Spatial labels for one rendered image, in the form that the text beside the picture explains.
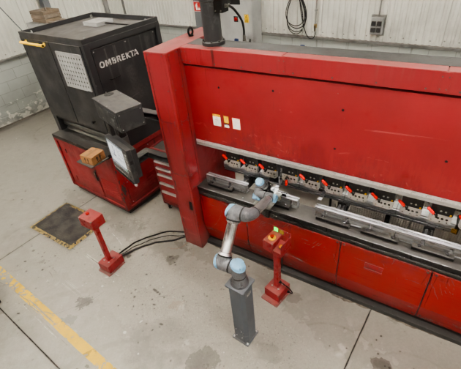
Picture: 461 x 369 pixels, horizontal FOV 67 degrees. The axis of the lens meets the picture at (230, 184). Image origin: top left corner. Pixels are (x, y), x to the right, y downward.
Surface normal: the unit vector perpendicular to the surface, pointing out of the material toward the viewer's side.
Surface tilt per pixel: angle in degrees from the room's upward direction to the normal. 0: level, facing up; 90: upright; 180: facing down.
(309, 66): 90
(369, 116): 90
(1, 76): 90
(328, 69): 90
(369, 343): 0
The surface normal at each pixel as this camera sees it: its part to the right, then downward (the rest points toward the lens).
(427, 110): -0.53, 0.54
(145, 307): -0.09, -0.80
